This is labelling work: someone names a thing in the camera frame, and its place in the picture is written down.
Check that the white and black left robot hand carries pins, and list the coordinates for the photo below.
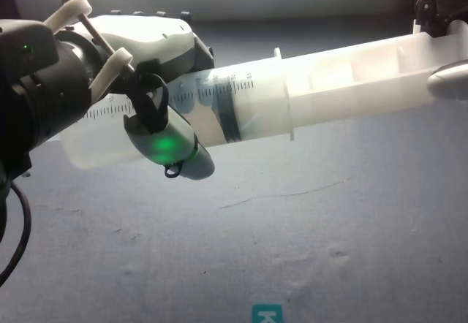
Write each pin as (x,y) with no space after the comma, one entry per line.
(146,41)

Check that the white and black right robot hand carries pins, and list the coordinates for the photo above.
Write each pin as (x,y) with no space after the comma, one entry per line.
(446,8)

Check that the large translucent plastic syringe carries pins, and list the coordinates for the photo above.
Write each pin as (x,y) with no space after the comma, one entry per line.
(329,82)

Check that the grey table cloth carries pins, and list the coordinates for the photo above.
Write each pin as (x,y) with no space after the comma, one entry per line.
(256,246)

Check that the teal block letter K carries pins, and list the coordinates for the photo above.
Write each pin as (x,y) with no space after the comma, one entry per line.
(267,314)

